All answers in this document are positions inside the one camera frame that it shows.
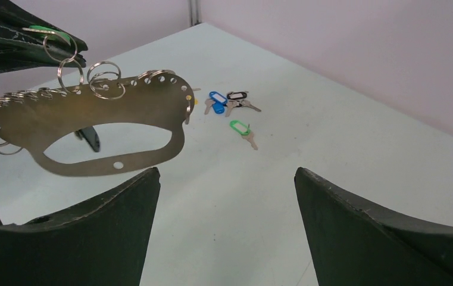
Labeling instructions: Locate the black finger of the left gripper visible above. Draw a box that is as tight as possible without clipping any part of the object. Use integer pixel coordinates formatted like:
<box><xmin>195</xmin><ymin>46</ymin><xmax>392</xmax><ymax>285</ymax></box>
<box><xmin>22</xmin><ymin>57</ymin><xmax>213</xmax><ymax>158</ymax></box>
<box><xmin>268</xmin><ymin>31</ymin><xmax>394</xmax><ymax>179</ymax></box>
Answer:
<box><xmin>0</xmin><ymin>0</ymin><xmax>89</xmax><ymax>52</ymax></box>

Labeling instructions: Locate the left aluminium frame post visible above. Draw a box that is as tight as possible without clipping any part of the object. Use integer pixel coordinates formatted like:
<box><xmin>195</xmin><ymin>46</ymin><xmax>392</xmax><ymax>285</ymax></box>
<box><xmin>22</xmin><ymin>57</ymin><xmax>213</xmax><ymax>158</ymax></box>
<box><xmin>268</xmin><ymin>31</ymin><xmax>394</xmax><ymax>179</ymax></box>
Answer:
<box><xmin>188</xmin><ymin>0</ymin><xmax>202</xmax><ymax>27</ymax></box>

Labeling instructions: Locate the green tagged key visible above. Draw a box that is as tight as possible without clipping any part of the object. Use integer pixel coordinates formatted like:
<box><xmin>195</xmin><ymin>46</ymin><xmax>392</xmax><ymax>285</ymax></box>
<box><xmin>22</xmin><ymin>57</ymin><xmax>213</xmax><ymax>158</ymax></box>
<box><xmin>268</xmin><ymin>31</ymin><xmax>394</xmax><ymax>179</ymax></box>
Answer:
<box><xmin>229</xmin><ymin>120</ymin><xmax>258</xmax><ymax>150</ymax></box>
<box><xmin>25</xmin><ymin>25</ymin><xmax>71</xmax><ymax>45</ymax></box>

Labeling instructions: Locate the yellow tagged key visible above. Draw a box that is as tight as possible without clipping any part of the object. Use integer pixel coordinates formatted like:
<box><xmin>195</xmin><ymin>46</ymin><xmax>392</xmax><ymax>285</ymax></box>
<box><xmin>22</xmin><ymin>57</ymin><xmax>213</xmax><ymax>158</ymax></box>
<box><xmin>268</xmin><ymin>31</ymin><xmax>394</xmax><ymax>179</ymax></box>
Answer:
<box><xmin>192</xmin><ymin>88</ymin><xmax>201</xmax><ymax>105</ymax></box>

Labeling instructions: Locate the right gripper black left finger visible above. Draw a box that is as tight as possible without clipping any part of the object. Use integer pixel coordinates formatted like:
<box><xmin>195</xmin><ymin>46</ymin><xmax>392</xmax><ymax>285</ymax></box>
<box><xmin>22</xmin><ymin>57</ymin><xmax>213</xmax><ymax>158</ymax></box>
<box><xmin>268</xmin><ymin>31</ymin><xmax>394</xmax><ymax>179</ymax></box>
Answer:
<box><xmin>0</xmin><ymin>167</ymin><xmax>160</xmax><ymax>285</ymax></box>

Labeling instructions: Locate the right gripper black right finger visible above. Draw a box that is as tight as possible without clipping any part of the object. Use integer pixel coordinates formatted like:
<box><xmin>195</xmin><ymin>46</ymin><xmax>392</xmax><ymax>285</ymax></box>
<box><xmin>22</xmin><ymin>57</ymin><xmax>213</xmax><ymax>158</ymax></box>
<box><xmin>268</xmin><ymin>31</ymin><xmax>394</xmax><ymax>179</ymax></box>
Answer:
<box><xmin>294</xmin><ymin>167</ymin><xmax>453</xmax><ymax>285</ymax></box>

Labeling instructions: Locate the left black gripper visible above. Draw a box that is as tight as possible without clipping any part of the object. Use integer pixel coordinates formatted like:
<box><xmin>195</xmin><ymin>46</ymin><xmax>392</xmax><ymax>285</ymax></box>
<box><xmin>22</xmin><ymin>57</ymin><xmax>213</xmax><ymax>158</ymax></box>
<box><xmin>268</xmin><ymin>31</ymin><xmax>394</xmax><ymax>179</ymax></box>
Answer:
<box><xmin>0</xmin><ymin>35</ymin><xmax>100</xmax><ymax>153</ymax></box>

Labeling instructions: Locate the black tagged key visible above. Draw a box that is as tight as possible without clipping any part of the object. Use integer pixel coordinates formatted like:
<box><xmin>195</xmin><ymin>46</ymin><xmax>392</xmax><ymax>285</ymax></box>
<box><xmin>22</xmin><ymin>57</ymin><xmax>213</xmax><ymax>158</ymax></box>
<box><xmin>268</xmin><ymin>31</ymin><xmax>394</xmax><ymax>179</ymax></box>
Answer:
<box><xmin>226</xmin><ymin>91</ymin><xmax>261</xmax><ymax>112</ymax></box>

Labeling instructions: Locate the blue tagged key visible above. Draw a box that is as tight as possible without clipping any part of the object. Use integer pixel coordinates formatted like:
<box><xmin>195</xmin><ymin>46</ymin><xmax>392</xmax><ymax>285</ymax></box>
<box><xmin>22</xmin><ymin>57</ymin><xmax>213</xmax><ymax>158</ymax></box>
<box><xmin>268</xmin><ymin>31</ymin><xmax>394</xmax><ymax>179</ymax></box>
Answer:
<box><xmin>212</xmin><ymin>101</ymin><xmax>239</xmax><ymax>117</ymax></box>
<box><xmin>204</xmin><ymin>91</ymin><xmax>228</xmax><ymax>115</ymax></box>

